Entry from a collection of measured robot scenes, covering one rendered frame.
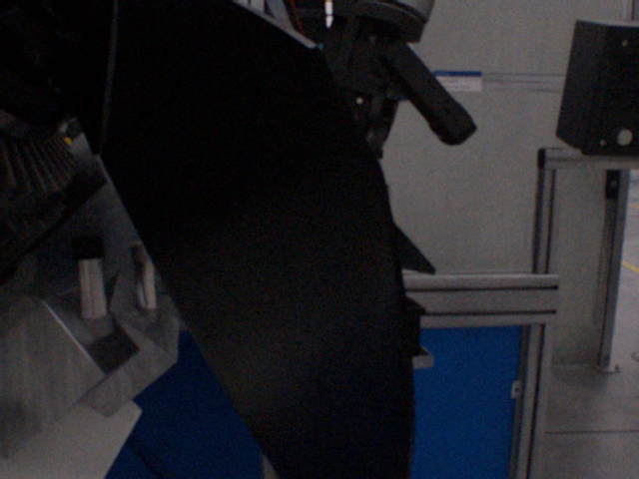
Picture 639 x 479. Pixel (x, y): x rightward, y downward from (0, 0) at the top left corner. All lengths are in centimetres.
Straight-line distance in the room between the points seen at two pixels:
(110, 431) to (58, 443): 6
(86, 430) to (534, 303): 67
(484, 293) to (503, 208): 156
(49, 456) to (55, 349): 9
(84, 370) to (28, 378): 4
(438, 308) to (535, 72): 171
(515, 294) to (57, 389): 69
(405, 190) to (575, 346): 109
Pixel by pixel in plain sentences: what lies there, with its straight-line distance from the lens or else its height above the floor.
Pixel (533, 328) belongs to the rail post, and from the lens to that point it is 92.
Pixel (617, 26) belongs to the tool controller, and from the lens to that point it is 86.
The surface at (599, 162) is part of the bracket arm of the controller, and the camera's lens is 91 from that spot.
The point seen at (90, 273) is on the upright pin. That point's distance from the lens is 36.
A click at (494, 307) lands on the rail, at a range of 88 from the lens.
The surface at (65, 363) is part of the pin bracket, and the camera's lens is 36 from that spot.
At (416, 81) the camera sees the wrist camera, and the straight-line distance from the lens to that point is 50.
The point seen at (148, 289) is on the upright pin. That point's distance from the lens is 44.
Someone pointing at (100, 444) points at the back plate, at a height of 85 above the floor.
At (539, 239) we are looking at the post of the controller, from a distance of 88.
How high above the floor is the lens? 108
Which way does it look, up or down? 11 degrees down
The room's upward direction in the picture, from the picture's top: straight up
